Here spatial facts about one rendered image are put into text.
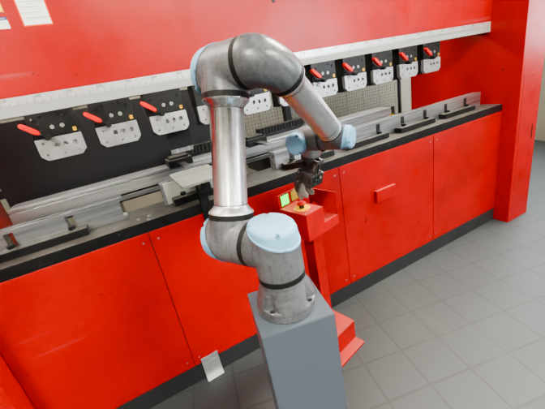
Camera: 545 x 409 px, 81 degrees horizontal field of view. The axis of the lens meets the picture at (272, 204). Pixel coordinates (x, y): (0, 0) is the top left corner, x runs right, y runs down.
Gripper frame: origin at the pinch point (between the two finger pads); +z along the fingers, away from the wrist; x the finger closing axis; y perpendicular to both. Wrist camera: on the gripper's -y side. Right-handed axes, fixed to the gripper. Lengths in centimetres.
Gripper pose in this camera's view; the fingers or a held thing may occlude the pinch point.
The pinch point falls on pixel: (300, 195)
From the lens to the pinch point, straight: 134.1
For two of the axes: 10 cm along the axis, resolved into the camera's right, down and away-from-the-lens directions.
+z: -0.6, 8.1, 5.9
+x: 7.3, -3.7, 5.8
